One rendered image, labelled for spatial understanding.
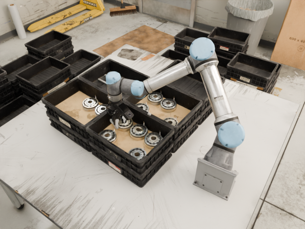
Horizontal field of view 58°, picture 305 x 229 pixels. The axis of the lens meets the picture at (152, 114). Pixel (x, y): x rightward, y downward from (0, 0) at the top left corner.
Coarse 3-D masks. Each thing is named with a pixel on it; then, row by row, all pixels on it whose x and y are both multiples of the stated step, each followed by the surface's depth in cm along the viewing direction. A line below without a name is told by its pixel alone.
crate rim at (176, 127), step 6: (180, 90) 176; (126, 96) 171; (192, 96) 171; (126, 102) 167; (138, 108) 163; (198, 108) 166; (192, 114) 162; (162, 120) 156; (186, 120) 158; (174, 126) 152; (180, 126) 155
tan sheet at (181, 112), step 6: (138, 102) 183; (144, 102) 183; (150, 108) 178; (156, 108) 178; (180, 108) 178; (156, 114) 174; (162, 114) 174; (168, 114) 174; (174, 114) 174; (180, 114) 174; (186, 114) 174; (180, 120) 170
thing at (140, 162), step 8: (128, 104) 166; (144, 112) 160; (96, 120) 155; (88, 128) 151; (96, 136) 148; (168, 136) 147; (112, 144) 142; (160, 144) 143; (120, 152) 140; (152, 152) 139; (136, 160) 135; (144, 160) 135
